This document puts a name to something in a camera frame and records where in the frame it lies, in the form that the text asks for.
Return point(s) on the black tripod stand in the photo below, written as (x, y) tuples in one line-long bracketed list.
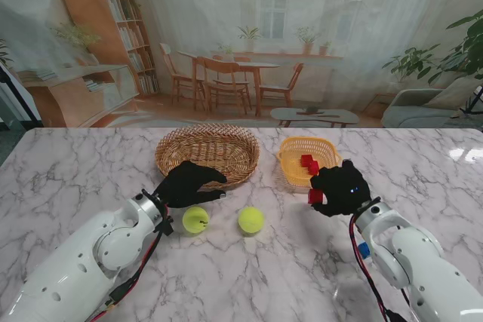
[(474, 101)]

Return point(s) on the red toy block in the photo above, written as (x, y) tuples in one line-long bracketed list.
[(313, 168), (315, 196), (305, 159)]

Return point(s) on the printed room scene backdrop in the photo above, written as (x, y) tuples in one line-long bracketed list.
[(241, 35)]

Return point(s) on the woven wicker oval basket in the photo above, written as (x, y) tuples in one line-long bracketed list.
[(226, 148)]

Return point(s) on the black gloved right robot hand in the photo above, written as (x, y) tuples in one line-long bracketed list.
[(343, 190)]

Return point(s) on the yellow tennis ball black logo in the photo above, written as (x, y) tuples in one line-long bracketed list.
[(194, 221)]

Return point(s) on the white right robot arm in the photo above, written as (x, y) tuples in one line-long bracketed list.
[(422, 258)]

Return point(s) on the plain yellow tennis ball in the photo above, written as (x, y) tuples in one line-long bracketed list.
[(251, 220)]

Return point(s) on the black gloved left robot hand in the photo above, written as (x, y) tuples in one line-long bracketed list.
[(183, 188)]

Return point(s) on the yellow plastic mesh basket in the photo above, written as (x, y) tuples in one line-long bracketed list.
[(292, 163)]

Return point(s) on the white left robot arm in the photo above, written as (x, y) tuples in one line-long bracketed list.
[(75, 269)]

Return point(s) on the black metal frame post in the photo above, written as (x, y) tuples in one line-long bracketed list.
[(20, 97)]

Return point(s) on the blue toy block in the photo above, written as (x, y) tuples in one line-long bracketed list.
[(364, 251)]

